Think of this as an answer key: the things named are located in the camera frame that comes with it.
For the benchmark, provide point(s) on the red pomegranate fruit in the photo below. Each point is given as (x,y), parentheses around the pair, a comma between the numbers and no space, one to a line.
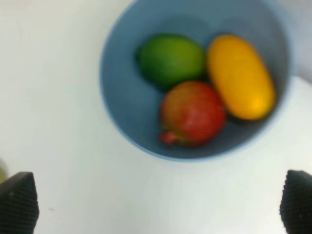
(191,114)

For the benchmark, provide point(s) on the light blue bowl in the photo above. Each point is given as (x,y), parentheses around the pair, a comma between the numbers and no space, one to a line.
(132,102)

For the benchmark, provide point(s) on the green lime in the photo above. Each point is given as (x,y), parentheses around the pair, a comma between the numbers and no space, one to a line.
(166,60)

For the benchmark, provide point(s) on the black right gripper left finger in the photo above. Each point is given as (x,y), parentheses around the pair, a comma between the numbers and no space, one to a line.
(19,209)

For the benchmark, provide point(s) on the yellow corn cob green husk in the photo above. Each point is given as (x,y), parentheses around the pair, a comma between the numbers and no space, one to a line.
(3,171)

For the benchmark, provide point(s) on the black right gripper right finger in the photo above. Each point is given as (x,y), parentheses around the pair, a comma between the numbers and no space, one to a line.
(296,203)

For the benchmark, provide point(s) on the yellow orange mango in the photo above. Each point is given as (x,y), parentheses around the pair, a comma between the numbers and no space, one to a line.
(241,77)

